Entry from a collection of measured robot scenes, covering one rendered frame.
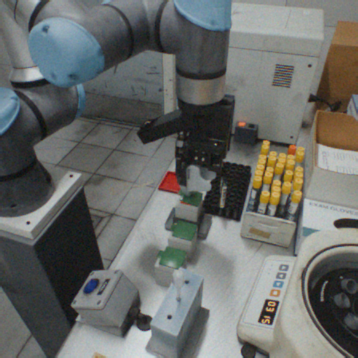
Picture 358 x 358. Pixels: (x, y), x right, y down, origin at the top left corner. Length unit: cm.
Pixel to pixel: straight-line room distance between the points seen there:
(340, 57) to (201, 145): 84
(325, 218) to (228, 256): 20
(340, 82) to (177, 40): 91
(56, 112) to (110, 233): 123
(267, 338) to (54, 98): 59
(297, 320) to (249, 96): 62
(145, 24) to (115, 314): 42
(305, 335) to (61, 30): 46
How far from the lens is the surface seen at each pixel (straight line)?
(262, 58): 89
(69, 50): 39
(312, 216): 68
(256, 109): 95
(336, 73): 130
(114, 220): 195
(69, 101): 76
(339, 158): 88
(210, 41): 46
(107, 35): 43
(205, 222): 70
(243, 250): 68
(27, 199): 75
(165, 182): 81
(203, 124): 53
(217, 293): 62
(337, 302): 53
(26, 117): 71
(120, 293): 55
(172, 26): 47
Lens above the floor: 141
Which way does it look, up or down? 41 degrees down
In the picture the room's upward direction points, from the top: straight up
